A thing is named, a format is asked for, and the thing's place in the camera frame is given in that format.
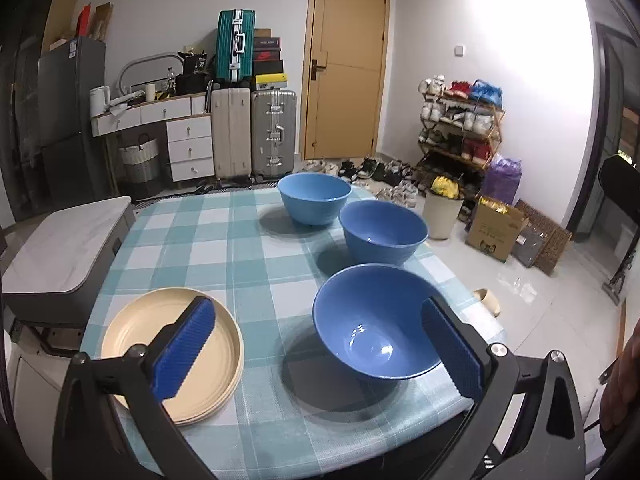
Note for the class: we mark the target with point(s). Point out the brown shoe box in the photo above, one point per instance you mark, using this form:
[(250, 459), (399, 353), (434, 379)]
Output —
[(263, 33)]

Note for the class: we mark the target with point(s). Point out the white dressing desk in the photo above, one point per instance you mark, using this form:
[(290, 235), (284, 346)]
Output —
[(125, 115)]

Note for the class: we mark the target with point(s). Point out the brown cardboard box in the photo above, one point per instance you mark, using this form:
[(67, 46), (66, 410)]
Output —
[(103, 22)]

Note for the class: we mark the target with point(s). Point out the white cup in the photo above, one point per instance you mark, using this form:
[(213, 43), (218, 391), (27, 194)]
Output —
[(150, 91)]

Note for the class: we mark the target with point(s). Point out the woven wicker panel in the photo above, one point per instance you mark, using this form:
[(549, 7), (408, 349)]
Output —
[(552, 240)]

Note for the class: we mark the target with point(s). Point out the plain black shoe box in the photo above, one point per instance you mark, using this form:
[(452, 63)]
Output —
[(267, 67)]

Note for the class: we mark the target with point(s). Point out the white bin with yellow bag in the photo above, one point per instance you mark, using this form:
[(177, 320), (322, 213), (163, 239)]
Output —
[(442, 215)]

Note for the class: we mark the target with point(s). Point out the silver suitcase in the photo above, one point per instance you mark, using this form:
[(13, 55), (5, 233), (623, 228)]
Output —
[(272, 135)]

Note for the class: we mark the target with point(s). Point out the teal suitcase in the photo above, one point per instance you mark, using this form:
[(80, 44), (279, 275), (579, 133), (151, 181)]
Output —
[(234, 47)]

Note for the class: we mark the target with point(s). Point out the white kettle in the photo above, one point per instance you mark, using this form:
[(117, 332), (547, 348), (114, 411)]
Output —
[(100, 101)]

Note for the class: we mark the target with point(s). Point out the beige suitcase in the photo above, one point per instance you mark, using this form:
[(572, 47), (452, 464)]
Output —
[(231, 132)]

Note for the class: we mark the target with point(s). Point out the grey flat package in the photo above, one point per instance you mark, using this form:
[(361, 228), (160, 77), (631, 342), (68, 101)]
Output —
[(527, 247)]

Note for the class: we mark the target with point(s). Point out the wooden door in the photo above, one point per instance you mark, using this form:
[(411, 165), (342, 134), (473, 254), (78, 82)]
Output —
[(345, 70)]

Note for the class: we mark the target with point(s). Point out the purple bag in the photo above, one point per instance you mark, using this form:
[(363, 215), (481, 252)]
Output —
[(501, 180)]

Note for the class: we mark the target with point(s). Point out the shoe rack with shoes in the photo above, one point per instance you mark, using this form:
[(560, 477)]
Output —
[(460, 117)]

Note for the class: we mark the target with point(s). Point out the grey refrigerator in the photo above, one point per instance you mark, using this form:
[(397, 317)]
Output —
[(70, 110)]

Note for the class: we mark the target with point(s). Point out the yellow black shoe box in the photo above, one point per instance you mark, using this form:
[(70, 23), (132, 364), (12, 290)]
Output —
[(271, 82)]

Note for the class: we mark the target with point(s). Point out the arched mirror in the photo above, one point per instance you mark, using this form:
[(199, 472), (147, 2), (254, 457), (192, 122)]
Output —
[(150, 67)]

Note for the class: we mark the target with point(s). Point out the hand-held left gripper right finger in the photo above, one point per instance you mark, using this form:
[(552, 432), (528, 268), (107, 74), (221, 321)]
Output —
[(452, 347)]

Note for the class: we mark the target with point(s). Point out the beige slipper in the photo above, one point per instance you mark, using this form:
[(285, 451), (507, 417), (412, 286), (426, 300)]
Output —
[(487, 302)]

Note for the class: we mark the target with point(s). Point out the scattered shoes group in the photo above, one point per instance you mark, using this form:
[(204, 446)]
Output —
[(370, 170)]

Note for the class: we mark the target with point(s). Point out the dark door frame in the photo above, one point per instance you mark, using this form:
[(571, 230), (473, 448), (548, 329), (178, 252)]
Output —
[(607, 85)]

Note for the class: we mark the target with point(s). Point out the person's right hand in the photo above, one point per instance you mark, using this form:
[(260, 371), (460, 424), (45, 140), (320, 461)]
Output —
[(622, 395)]

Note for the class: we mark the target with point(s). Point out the teal checked tablecloth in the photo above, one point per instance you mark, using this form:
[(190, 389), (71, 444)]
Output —
[(200, 270)]

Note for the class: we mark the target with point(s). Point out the dark glass wardrobe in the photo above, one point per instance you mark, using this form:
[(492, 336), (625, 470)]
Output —
[(22, 110)]

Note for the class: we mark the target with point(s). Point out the black bag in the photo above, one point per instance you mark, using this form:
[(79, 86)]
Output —
[(195, 72)]

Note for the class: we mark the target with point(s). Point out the white drawer cabinet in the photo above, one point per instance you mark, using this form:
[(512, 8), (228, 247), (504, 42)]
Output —
[(190, 147)]

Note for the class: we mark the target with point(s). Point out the clear plastic bottle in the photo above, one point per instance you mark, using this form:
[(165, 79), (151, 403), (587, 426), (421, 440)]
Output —
[(171, 80)]

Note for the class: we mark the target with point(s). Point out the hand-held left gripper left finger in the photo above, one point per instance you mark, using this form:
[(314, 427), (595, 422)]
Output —
[(182, 350)]

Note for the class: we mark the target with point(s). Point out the grey marble-top coffee table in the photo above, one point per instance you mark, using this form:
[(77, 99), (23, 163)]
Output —
[(65, 245)]

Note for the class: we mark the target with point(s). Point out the grey white laundry basket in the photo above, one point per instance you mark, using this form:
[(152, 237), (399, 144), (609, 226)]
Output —
[(140, 167)]

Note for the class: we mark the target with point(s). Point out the blue bowl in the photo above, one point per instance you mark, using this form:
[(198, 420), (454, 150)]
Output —
[(382, 240), (314, 205), (370, 320)]

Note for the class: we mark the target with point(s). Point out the black red shoe box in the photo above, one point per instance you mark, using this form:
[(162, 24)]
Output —
[(266, 55)]

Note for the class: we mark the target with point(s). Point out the tan cardboard sheet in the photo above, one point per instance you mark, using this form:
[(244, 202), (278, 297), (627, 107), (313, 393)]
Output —
[(60, 10)]

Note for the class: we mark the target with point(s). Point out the black labelled shoe box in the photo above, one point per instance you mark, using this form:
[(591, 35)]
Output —
[(266, 43)]

